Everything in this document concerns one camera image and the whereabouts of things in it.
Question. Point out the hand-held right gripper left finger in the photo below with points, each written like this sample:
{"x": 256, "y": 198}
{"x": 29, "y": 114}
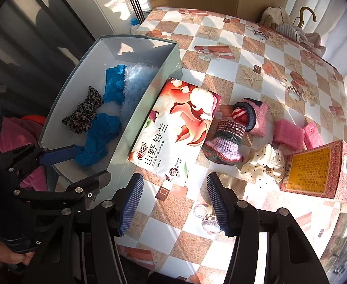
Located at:
{"x": 130, "y": 204}

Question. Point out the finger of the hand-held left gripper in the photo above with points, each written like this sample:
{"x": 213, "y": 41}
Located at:
{"x": 58, "y": 155}
{"x": 85, "y": 186}

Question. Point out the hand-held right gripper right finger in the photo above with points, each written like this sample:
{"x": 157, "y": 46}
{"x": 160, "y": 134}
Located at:
{"x": 217, "y": 204}

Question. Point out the blue shoe cover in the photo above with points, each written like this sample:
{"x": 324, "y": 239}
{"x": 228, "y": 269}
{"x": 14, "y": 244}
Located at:
{"x": 99, "y": 142}
{"x": 114, "y": 85}

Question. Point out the leopard print scrunchie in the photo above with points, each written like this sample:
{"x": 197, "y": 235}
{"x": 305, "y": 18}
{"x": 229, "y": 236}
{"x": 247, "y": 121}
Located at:
{"x": 83, "y": 115}

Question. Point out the purple brown knitted hat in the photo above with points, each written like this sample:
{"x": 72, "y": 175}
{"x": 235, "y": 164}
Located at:
{"x": 226, "y": 142}

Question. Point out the cream polka dot scrunchie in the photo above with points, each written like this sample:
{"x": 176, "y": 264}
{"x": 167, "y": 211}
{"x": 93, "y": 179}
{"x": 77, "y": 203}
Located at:
{"x": 265, "y": 162}

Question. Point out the pink and dark sock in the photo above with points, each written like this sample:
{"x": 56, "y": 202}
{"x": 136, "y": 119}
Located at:
{"x": 256, "y": 118}

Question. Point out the light blue fluffy scrunchie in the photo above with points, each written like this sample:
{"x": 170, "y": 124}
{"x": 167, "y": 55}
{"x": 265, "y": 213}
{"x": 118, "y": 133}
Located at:
{"x": 135, "y": 88}

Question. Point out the grey cardboard box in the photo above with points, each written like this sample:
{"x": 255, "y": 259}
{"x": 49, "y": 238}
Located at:
{"x": 144, "y": 50}

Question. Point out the person's left hand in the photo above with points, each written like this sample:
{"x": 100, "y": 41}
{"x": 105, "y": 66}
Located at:
{"x": 5, "y": 254}

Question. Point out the red orange cloth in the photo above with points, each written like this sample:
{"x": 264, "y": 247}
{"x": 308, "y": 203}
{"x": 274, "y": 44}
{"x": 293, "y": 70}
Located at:
{"x": 34, "y": 119}

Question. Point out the pink quilted garment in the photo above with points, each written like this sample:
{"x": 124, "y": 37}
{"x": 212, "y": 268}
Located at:
{"x": 14, "y": 136}

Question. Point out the printed tissue pack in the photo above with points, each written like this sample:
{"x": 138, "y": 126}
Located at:
{"x": 176, "y": 124}

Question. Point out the red patterned carton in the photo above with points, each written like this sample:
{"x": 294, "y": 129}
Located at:
{"x": 309, "y": 168}

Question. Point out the pink sponge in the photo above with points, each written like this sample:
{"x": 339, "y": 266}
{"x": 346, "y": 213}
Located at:
{"x": 288, "y": 134}
{"x": 313, "y": 136}

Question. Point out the white bottle blue cap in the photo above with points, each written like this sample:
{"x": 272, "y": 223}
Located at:
{"x": 135, "y": 26}

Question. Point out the checkered tablecloth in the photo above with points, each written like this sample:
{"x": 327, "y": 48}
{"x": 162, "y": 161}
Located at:
{"x": 250, "y": 50}

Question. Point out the grey striped knit cap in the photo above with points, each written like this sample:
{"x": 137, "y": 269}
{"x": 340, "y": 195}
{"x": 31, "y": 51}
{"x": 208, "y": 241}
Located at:
{"x": 287, "y": 31}

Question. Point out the beige cloth bundle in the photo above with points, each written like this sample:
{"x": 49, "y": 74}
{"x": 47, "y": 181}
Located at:
{"x": 272, "y": 16}

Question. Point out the brass hanger hook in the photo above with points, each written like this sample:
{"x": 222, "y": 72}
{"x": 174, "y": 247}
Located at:
{"x": 305, "y": 9}

